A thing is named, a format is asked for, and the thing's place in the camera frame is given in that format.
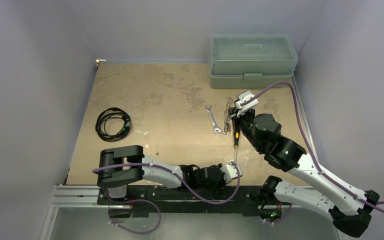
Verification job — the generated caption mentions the grey key holder plate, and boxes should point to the grey key holder plate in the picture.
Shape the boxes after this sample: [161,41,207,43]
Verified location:
[222,97,234,135]

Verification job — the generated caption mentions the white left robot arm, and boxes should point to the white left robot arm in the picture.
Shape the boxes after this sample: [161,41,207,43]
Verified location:
[92,145,238,205]

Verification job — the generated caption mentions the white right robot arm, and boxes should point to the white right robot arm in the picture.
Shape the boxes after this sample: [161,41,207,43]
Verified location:
[227,107,380,238]

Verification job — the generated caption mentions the orange black screwdriver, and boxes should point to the orange black screwdriver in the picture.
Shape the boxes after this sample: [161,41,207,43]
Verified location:
[232,119,240,164]

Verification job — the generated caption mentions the silver open-end wrench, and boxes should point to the silver open-end wrench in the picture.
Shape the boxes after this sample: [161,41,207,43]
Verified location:
[204,105,222,134]

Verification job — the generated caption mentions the green plastic toolbox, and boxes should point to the green plastic toolbox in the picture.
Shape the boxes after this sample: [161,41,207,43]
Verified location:
[207,33,299,89]

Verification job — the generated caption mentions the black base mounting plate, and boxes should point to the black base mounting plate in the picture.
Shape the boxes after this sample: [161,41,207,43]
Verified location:
[97,185,290,219]

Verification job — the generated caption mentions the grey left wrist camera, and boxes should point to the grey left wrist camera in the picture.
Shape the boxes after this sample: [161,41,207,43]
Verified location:
[219,161,243,184]

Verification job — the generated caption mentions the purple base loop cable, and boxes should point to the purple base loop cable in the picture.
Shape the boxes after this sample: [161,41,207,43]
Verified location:
[107,198,162,236]

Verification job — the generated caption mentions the coiled black cable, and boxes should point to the coiled black cable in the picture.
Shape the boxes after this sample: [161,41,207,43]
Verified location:
[94,106,132,142]

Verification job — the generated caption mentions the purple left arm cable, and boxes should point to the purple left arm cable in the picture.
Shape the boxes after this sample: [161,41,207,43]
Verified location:
[91,162,243,206]

